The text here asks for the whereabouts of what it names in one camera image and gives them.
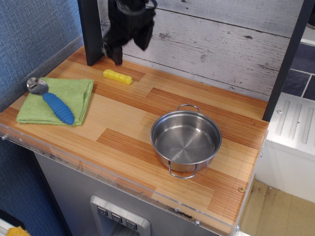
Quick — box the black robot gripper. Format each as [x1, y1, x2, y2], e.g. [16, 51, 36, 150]
[102, 0, 157, 65]

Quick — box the yellow ridged stick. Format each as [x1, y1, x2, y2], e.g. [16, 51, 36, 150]
[103, 69, 132, 85]

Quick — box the stainless steel pot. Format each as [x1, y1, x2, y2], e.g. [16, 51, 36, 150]
[150, 104, 222, 179]

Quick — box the green folded cloth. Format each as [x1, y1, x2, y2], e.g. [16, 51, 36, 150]
[16, 77, 94, 126]

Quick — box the silver toy fridge cabinet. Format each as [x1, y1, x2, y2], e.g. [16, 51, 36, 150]
[32, 150, 222, 236]

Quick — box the silver dispenser button panel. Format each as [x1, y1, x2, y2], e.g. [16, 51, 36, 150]
[90, 195, 151, 236]

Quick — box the clear acrylic edge guard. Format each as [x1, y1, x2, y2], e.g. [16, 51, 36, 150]
[0, 119, 267, 236]

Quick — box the white toy sink unit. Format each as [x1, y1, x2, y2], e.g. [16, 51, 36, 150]
[255, 93, 315, 202]

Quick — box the yellow black object corner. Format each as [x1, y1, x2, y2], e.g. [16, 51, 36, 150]
[0, 219, 30, 236]

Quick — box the black left frame post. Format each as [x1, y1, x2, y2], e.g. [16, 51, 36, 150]
[77, 0, 103, 66]

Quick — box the black frame post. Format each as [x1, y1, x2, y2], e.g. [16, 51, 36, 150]
[262, 0, 315, 122]
[77, 0, 103, 66]

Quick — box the blue handled metal scoop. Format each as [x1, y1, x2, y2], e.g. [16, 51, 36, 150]
[27, 77, 74, 125]

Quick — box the black right frame post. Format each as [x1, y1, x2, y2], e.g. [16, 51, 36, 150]
[262, 0, 315, 122]

